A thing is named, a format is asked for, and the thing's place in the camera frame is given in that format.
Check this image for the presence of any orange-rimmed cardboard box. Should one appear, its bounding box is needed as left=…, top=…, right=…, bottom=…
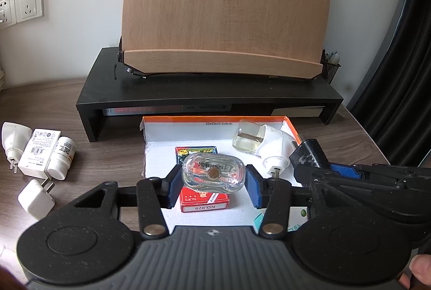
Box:
left=140, top=115, right=304, bottom=234

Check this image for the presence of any black mesh pen holder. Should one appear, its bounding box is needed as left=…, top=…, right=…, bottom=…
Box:
left=321, top=48, right=342, bottom=86

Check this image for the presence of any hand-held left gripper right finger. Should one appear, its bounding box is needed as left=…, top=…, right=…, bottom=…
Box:
left=246, top=164, right=314, bottom=240

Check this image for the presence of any wooden book stand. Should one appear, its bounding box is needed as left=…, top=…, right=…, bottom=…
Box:
left=117, top=0, right=335, bottom=81

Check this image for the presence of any white charger cube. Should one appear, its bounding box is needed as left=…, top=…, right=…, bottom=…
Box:
left=18, top=178, right=56, bottom=220

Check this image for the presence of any white barcode carton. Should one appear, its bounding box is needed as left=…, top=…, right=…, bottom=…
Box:
left=18, top=128, right=63, bottom=179

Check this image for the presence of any white plug-in repeller with bottle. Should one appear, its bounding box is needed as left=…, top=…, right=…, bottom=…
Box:
left=232, top=119, right=294, bottom=178

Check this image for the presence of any dark curtain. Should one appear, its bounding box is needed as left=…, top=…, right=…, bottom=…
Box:
left=349, top=0, right=431, bottom=171

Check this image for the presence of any white pill bottle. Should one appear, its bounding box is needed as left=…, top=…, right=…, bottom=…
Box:
left=47, top=137, right=77, bottom=181

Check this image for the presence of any red playing card box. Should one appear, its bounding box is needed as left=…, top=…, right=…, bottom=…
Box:
left=174, top=145, right=231, bottom=214

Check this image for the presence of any person's right hand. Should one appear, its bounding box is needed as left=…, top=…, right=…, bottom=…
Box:
left=400, top=254, right=431, bottom=290

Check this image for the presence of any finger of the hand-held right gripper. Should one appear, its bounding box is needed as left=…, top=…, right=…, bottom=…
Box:
left=290, top=138, right=332, bottom=188
left=329, top=163, right=431, bottom=189

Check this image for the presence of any green white bandage box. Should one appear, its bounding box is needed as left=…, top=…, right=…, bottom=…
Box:
left=252, top=207, right=312, bottom=234

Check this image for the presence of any black monitor riser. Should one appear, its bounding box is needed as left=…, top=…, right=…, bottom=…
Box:
left=76, top=47, right=344, bottom=143

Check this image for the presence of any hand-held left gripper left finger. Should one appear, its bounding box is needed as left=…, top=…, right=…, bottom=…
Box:
left=72, top=164, right=183, bottom=241

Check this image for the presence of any white wall socket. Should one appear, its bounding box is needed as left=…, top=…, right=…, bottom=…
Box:
left=0, top=0, right=17, bottom=30
left=14, top=0, right=44, bottom=25

